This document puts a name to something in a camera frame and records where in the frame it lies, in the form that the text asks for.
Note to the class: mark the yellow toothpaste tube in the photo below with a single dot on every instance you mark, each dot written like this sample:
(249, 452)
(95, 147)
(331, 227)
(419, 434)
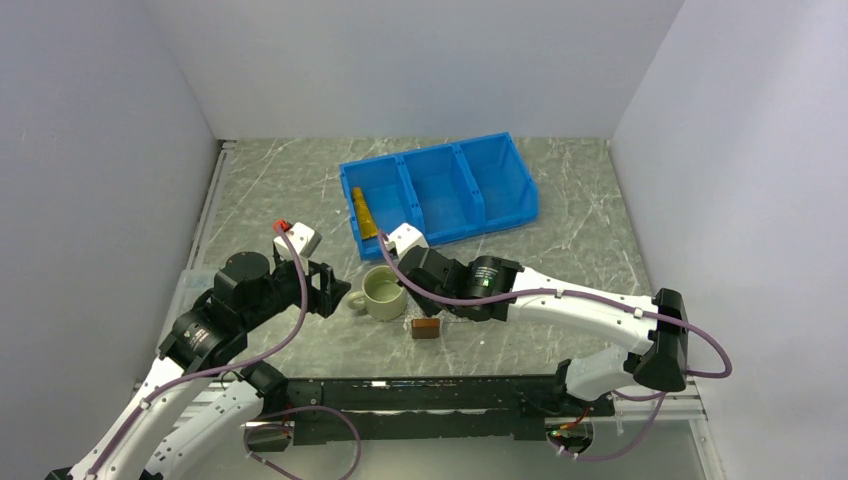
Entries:
(366, 223)

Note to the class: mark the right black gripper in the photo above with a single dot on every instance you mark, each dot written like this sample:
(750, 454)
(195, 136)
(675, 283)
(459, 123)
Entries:
(426, 306)

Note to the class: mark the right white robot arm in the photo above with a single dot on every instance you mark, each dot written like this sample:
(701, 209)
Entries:
(646, 346)

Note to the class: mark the blue three-compartment bin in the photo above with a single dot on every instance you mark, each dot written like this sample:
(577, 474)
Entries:
(448, 192)

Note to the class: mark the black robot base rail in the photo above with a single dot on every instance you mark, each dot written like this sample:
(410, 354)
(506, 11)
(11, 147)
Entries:
(321, 410)

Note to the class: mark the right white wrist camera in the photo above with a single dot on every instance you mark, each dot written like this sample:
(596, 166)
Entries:
(403, 239)

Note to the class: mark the clear acrylic toothbrush holder tray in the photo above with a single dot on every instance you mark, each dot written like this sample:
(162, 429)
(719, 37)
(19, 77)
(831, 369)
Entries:
(420, 326)

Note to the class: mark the clear plastic screw box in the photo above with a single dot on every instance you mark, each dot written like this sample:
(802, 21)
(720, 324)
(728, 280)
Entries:
(191, 284)

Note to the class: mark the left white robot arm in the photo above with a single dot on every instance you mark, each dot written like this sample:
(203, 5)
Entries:
(195, 391)

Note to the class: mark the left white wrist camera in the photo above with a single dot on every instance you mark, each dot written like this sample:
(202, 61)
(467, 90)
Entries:
(302, 238)

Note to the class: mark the cream ceramic mug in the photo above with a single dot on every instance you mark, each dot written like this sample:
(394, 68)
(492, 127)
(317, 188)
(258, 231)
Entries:
(380, 296)

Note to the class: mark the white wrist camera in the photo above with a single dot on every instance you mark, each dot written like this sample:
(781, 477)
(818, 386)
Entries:
(403, 239)
(302, 238)

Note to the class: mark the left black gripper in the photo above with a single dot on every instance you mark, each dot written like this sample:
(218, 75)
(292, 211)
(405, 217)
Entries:
(325, 298)

